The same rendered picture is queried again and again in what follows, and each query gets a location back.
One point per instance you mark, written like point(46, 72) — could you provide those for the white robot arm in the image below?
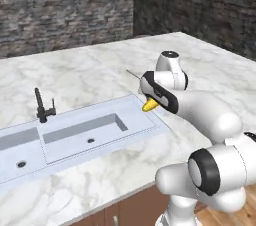
point(206, 116)

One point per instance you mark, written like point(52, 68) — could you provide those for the yellow corn cob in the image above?
point(149, 105)

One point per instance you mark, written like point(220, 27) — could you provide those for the pale double-basin sink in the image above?
point(83, 138)

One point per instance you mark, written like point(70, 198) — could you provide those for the black sink faucet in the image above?
point(41, 110)

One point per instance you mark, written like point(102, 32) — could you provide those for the brown cupboard door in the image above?
point(91, 220)
point(140, 208)

